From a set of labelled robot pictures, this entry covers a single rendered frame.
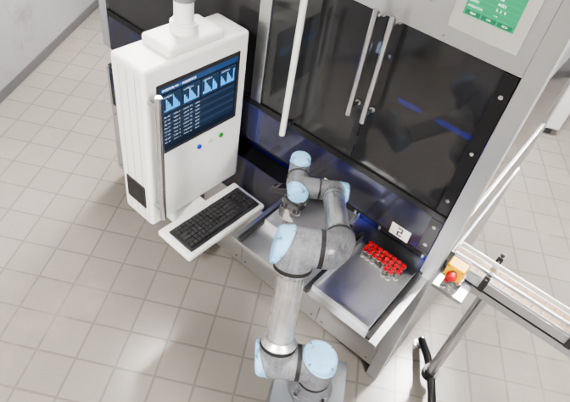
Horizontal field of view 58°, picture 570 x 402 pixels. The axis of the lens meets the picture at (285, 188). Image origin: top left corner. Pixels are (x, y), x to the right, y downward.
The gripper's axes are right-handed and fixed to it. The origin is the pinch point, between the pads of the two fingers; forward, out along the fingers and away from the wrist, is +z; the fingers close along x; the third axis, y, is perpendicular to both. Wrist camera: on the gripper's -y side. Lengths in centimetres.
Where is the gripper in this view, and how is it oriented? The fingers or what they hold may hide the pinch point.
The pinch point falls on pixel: (284, 216)
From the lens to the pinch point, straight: 212.9
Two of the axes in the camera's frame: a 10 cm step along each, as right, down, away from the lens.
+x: 6.4, -4.8, 6.0
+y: 7.6, 5.2, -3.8
